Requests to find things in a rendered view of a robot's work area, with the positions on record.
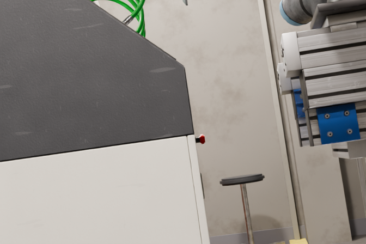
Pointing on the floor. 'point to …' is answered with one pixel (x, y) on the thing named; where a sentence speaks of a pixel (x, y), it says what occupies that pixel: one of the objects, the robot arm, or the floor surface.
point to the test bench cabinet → (106, 196)
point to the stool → (246, 199)
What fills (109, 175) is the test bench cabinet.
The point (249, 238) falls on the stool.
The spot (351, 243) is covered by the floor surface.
